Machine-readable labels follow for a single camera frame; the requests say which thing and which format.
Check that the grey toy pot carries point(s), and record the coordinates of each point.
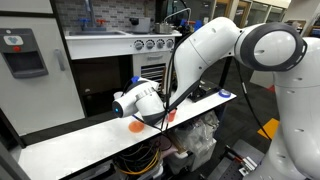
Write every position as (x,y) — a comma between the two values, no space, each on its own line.
(141,26)

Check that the white toy fridge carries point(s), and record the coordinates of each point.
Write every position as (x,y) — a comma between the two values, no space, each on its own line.
(40,100)

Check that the blue tape roll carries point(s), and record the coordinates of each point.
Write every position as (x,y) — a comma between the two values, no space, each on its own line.
(219,93)

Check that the translucent orange plastic cup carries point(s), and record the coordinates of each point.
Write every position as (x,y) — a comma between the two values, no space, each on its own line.
(172,116)

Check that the metal toy pot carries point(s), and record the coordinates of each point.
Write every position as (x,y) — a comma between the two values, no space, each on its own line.
(163,28)

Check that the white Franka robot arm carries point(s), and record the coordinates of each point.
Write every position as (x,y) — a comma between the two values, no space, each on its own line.
(300,116)

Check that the black metal rack frame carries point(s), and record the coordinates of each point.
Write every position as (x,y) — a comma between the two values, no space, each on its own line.
(227,71)

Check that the white lidded storage bin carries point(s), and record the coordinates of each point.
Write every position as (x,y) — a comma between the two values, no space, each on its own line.
(200,160)

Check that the toy kitchen faucet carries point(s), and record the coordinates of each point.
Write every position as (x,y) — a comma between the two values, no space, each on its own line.
(88,8)

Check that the orange plastic plate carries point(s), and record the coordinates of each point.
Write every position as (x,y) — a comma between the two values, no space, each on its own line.
(136,126)

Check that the clear plastic bag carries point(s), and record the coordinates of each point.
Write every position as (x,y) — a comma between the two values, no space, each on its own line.
(196,133)

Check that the grey stove knob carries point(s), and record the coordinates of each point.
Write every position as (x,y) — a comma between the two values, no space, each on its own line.
(150,44)
(138,44)
(160,43)
(170,43)

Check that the white toy kitchen stove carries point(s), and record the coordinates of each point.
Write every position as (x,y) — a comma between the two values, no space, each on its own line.
(100,48)

